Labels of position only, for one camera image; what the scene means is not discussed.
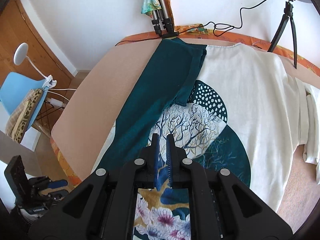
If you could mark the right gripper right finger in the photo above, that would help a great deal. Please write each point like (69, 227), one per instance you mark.
(175, 155)

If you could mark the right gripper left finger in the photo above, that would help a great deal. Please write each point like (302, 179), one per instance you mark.
(150, 155)

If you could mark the white and teal printed shirt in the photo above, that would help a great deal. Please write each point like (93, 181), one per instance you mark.
(230, 107)

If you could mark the leopard print cushion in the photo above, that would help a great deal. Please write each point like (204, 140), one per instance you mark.
(19, 120)

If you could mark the pink blanket on bed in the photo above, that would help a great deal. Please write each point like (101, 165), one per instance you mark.
(232, 107)

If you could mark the blue plastic chair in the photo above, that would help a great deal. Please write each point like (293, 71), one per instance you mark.
(13, 91)

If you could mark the orange floral bed sheet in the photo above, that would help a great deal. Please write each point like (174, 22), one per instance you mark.
(225, 36)

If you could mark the white clip desk lamp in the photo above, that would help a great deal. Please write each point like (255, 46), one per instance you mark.
(21, 54)

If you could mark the folded white shirt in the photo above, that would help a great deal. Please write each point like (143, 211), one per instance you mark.
(309, 121)

